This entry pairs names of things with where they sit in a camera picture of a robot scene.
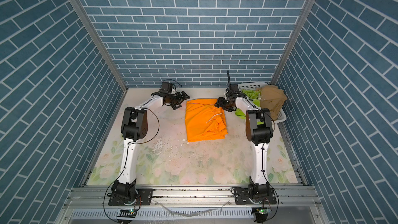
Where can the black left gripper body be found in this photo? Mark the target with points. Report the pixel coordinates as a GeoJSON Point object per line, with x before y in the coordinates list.
{"type": "Point", "coordinates": [173, 98]}

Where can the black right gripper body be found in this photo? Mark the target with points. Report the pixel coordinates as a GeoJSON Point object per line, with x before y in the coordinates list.
{"type": "Point", "coordinates": [229, 108]}

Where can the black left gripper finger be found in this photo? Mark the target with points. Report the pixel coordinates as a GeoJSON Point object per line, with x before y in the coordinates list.
{"type": "Point", "coordinates": [176, 104]}
{"type": "Point", "coordinates": [183, 95]}

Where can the orange shorts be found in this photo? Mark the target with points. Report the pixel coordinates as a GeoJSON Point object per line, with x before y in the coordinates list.
{"type": "Point", "coordinates": [204, 121]}

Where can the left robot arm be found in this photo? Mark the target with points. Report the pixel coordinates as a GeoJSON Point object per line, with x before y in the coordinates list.
{"type": "Point", "coordinates": [134, 129]}

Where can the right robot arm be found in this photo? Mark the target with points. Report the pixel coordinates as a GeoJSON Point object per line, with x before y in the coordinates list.
{"type": "Point", "coordinates": [259, 131]}

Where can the neon green shorts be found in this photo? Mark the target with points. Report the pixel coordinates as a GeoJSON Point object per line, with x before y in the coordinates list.
{"type": "Point", "coordinates": [254, 97]}

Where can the tan brown shorts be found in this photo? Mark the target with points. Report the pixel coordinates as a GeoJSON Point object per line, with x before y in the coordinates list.
{"type": "Point", "coordinates": [272, 98]}

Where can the white plastic laundry basket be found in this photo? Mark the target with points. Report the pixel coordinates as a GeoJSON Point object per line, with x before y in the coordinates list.
{"type": "Point", "coordinates": [254, 86]}

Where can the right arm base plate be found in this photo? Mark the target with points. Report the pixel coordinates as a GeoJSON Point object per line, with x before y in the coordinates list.
{"type": "Point", "coordinates": [244, 196]}

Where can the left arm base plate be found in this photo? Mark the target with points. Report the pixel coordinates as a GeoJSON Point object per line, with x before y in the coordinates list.
{"type": "Point", "coordinates": [136, 197]}

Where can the aluminium front rail frame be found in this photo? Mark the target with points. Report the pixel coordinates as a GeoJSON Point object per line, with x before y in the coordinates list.
{"type": "Point", "coordinates": [296, 204]}

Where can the aluminium corner post right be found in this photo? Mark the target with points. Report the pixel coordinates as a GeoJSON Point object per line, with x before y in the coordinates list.
{"type": "Point", "coordinates": [292, 40]}

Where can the aluminium corner post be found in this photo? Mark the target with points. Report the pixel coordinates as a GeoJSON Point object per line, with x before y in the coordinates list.
{"type": "Point", "coordinates": [292, 40]}
{"type": "Point", "coordinates": [87, 23]}

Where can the aluminium corner post left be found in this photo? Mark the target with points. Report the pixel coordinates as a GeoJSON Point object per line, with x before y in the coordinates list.
{"type": "Point", "coordinates": [87, 23]}

